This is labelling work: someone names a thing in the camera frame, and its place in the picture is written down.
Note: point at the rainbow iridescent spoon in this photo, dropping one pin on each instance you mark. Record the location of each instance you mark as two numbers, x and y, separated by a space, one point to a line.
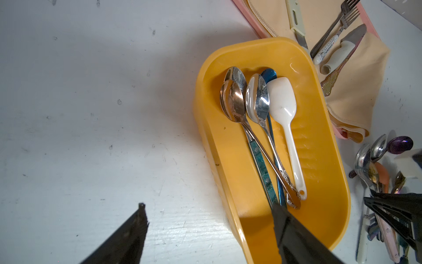
398 183

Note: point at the cream handled knife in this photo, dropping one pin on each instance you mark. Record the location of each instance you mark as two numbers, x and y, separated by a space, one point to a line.
296 22

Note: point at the blue metal spoon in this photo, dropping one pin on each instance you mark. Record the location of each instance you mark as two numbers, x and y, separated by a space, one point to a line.
269 75

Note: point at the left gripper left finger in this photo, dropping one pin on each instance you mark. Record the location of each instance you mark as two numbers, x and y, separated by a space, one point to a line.
126 244

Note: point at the purple metal spoon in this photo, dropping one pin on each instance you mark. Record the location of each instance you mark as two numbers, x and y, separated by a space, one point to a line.
399 145

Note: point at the copper rose gold spoon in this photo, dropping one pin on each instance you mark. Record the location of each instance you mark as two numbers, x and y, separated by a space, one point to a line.
233 104

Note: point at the beige cloth napkin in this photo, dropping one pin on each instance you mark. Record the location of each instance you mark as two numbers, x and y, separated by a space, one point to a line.
355 91

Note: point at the dark green handled spoon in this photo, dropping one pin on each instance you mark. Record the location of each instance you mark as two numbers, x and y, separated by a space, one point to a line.
378 148

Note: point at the gold metal spoon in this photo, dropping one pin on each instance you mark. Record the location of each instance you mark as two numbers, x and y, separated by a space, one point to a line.
374 177

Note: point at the white plastic spoon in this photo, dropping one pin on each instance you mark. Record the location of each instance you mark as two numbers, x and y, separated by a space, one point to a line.
283 107

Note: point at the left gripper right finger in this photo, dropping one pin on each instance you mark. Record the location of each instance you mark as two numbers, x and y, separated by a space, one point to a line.
296 244

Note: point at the pink handled steel spoon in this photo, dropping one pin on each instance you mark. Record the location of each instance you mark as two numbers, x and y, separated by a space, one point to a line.
361 167

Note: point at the yellow plastic storage box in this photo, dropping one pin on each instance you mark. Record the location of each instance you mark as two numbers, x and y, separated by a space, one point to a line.
326 210

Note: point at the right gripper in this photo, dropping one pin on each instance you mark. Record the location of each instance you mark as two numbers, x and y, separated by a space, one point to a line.
403 212

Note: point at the orange plastic spoon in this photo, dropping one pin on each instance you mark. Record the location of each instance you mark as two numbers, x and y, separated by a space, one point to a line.
384 177

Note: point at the green handled steel spoon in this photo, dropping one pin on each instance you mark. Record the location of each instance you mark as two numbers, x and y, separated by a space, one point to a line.
236 75

